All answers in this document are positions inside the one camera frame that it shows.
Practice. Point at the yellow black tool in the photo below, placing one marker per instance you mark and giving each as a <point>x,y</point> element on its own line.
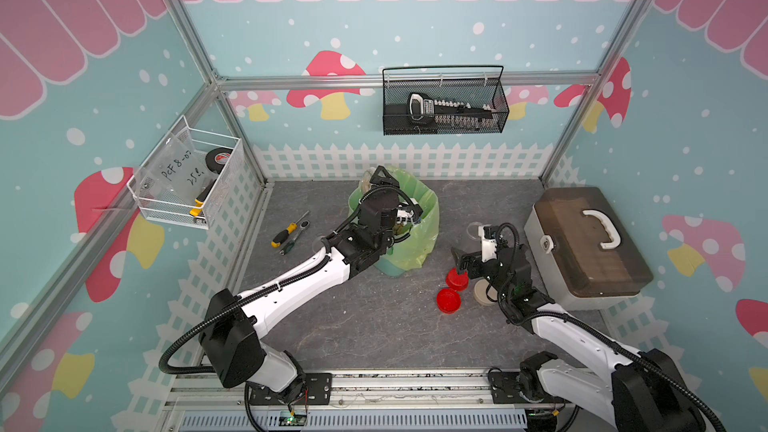
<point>197,211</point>

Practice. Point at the white wire wall basket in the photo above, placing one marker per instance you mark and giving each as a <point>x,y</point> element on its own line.
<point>225,182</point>

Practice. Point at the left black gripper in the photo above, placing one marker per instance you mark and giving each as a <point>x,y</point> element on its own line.
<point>381,183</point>

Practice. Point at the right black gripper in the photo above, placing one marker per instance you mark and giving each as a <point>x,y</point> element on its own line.
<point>477,261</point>

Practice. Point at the black tape roll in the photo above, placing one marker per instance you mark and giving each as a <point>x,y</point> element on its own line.
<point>217,158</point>

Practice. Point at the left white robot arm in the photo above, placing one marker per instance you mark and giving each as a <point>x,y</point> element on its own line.
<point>228,342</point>

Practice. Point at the green bag trash bin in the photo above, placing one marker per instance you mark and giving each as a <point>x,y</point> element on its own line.
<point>412,253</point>

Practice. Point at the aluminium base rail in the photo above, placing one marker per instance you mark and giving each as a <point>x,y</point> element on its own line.
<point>459,399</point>

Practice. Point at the brown lid storage box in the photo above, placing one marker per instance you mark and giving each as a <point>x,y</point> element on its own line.
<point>584,255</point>

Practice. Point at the clear plastic bag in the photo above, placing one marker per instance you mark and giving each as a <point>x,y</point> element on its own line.
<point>172,177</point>

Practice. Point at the yellow handle screwdriver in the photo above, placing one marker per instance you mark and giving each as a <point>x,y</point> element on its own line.
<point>284,234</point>

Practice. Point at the socket set in basket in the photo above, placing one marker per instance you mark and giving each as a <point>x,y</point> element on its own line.
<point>423,110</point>

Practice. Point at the black mesh wall basket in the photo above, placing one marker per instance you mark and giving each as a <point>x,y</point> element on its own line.
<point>474,84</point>

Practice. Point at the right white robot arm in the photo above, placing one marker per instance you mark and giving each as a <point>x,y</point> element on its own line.
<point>629,389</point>

